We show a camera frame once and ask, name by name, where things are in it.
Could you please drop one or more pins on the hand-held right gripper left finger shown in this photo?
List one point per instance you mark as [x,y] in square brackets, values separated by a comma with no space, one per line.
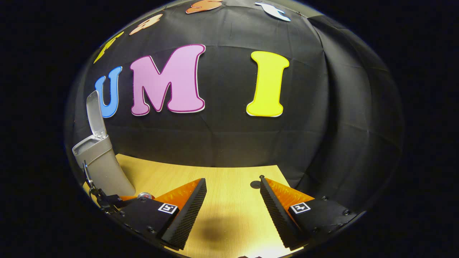
[188,215]

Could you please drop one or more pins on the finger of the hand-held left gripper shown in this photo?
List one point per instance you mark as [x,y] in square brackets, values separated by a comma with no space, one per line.
[114,204]

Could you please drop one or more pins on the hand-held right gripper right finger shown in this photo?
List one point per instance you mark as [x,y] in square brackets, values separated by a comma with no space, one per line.
[279,218]

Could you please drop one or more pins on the red pop can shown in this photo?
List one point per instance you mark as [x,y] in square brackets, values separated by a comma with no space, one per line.
[145,195]

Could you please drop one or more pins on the white desktop garbage bin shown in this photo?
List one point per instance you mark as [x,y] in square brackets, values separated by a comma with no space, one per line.
[104,165]

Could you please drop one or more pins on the wooden desktop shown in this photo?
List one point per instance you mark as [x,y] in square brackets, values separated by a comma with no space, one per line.
[229,193]

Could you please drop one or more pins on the black round desk grommet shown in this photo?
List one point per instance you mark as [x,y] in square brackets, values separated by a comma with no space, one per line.
[255,184]

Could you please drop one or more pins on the black backdrop cloth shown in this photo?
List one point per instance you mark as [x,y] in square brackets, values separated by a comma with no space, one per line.
[233,136]

